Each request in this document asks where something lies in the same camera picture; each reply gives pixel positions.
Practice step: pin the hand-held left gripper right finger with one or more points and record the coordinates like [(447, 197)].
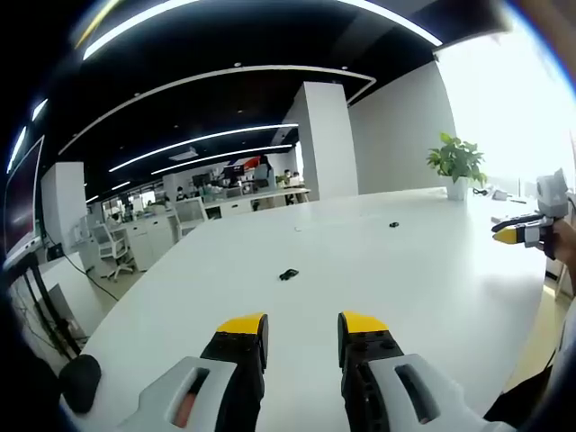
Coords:
[(382, 360)]

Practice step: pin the white office chair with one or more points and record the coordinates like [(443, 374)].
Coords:
[(112, 247)]

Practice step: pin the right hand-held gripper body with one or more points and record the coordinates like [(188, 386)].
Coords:
[(552, 198)]

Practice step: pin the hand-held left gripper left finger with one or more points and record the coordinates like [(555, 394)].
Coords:
[(211, 360)]

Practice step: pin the large display screen on stand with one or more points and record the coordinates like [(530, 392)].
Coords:
[(22, 202)]

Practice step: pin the person's right hand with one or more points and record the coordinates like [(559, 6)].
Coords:
[(566, 240)]

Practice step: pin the white office desk row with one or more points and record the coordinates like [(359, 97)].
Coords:
[(234, 202)]

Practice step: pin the green potted plant white pot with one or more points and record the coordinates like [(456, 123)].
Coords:
[(456, 166)]

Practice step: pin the black round padded object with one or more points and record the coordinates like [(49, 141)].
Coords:
[(81, 382)]

